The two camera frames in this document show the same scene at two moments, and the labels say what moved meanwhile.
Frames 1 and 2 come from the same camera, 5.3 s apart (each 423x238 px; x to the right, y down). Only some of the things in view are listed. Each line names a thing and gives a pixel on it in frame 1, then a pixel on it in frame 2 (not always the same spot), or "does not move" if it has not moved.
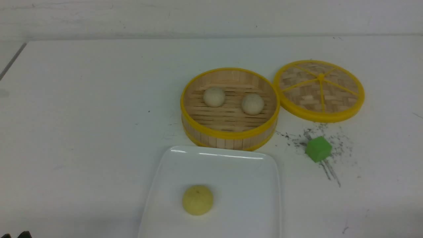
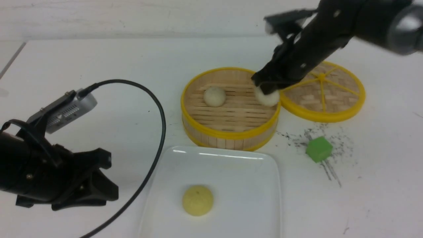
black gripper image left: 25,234 -> 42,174
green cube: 318,148 does not move
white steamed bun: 252,104 -> 270,100
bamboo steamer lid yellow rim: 319,91 does not move
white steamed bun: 214,97 does not move
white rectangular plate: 242,180 does not move
